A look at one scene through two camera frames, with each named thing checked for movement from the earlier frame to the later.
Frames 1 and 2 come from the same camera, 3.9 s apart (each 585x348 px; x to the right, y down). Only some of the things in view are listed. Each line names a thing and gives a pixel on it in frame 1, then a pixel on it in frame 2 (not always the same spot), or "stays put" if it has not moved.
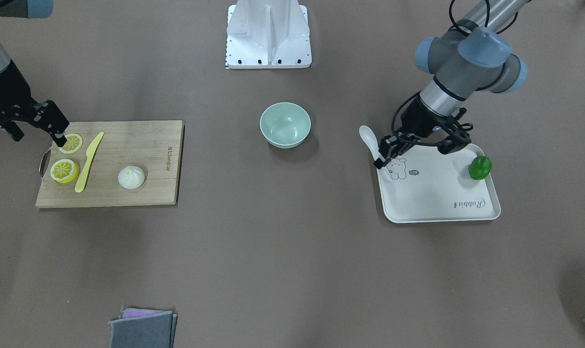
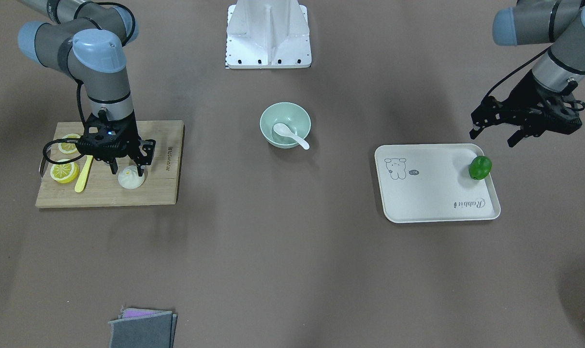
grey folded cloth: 138,327 stays put
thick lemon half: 65,171 stays put
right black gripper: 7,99 to 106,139
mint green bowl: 285,125 stays put
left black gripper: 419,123 to 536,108
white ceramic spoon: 372,141 to 282,129
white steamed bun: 131,177 stays put
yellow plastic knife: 90,152 stays put
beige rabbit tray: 420,184 stays put
